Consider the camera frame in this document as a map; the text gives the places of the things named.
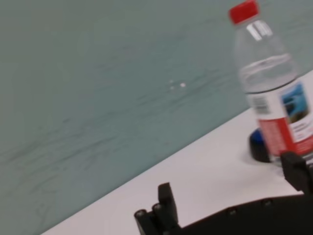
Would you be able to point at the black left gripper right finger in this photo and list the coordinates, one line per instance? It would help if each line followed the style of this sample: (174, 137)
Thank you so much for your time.
(298, 171)

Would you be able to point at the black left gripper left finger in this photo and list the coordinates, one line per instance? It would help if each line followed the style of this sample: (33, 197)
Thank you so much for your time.
(166, 210)

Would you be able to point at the blue push button black base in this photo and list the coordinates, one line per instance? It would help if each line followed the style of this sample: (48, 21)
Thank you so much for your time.
(258, 149)

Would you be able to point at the clear water bottle red cap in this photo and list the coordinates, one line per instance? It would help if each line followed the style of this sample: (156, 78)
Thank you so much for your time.
(269, 105)

